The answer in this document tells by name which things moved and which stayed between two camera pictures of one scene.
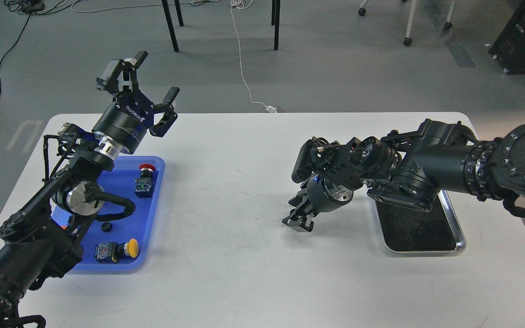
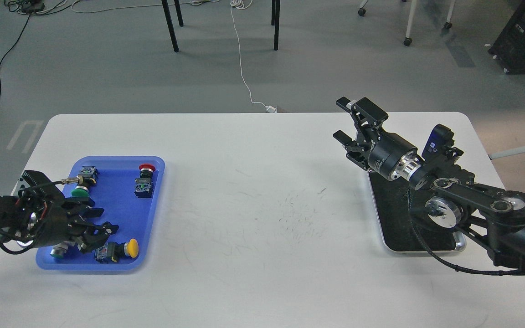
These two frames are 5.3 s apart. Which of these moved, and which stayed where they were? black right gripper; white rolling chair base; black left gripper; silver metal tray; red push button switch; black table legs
Moved: black right gripper; black left gripper
Stayed: silver metal tray; white rolling chair base; red push button switch; black table legs
